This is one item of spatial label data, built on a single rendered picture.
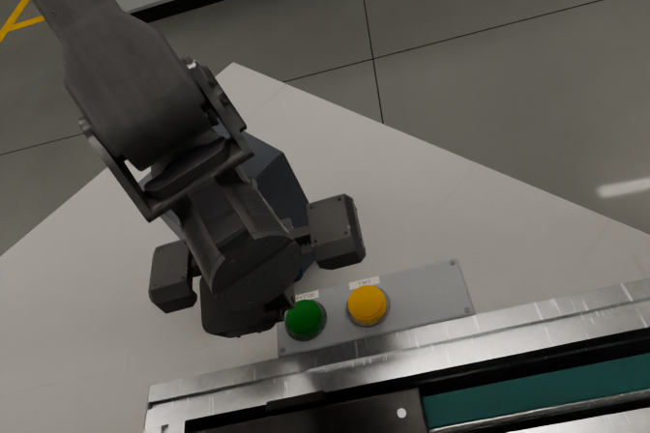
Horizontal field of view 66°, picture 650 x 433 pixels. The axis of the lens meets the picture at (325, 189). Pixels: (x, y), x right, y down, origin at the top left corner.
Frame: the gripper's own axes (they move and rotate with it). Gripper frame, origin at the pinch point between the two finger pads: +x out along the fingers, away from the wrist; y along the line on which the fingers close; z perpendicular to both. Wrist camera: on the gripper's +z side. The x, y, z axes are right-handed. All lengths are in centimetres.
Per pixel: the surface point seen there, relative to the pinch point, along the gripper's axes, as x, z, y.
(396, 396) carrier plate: 8.6, 10.0, 8.0
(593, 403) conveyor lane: 12.3, 13.1, 24.7
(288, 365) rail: 9.7, 4.3, -2.3
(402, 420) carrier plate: 8.6, 12.1, 8.1
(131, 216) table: 20, -34, -32
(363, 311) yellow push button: 8.5, 1.0, 6.5
